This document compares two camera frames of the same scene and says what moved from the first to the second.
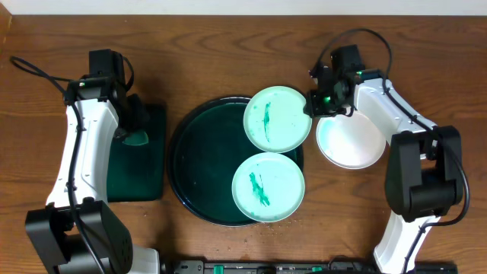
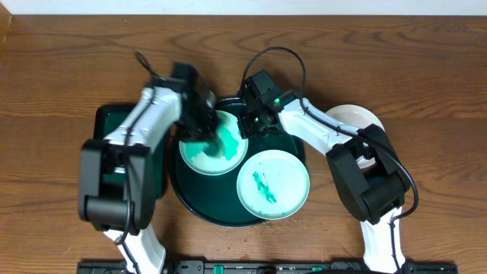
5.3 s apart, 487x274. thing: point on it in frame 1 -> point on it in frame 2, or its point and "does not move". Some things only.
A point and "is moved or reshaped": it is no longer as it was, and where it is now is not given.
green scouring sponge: x=137 y=138 is moved or reshaped
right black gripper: x=313 y=107 -> x=246 y=130
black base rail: x=302 y=267 does not move
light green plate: x=275 y=120 is moved or reshaped
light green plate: x=268 y=187 is moved or reshaped
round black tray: x=206 y=146 does not move
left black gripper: x=133 y=124 -> x=203 y=129
